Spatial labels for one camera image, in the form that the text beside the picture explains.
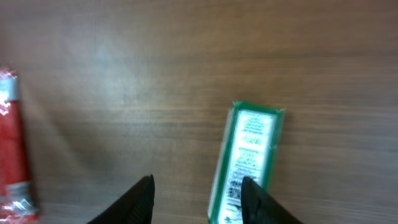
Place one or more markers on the green white small box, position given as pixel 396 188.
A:
pixel 250 141

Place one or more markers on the red snack packet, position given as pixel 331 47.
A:
pixel 17 202

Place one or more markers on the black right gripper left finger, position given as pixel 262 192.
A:
pixel 134 207

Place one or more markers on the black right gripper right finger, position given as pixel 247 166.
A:
pixel 258 207

